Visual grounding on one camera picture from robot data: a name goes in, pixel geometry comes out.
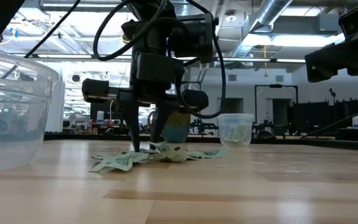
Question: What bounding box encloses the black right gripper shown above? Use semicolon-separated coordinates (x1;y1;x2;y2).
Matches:
305;2;358;83

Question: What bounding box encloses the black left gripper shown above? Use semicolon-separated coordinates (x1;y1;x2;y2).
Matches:
81;52;210;153

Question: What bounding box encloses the olive and teal ceramic mug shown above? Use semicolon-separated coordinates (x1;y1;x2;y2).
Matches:
147;109;192;143

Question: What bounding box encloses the black computer monitor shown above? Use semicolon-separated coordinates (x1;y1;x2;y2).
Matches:
89;101;127;121

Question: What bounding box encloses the black partition panel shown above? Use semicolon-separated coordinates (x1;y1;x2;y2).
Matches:
333;98;358;129
292;101;333;129

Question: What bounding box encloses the clear round plastic container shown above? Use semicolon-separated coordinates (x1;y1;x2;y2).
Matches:
218;113;255;147
0;46;60;174

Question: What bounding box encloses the long LED light bar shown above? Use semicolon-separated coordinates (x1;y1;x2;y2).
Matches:
11;53;323;64

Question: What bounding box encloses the grey rectangular air duct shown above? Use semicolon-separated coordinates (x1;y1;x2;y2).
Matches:
250;14;343;35

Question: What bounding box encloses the black aluminium table frame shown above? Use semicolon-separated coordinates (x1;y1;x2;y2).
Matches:
44;132;358;153

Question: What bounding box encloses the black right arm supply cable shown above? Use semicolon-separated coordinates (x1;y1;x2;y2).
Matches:
300;106;358;140

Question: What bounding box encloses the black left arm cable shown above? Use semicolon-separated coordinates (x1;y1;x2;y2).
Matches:
0;0;83;79
93;0;169;62
166;0;227;120

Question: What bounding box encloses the black gantry frame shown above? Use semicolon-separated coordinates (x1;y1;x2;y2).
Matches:
254;83;299;134

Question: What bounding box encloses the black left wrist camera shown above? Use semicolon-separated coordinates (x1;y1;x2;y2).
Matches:
168;12;219;64

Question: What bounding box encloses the yellow hanging cord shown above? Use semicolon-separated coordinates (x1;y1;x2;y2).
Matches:
262;45;269;78

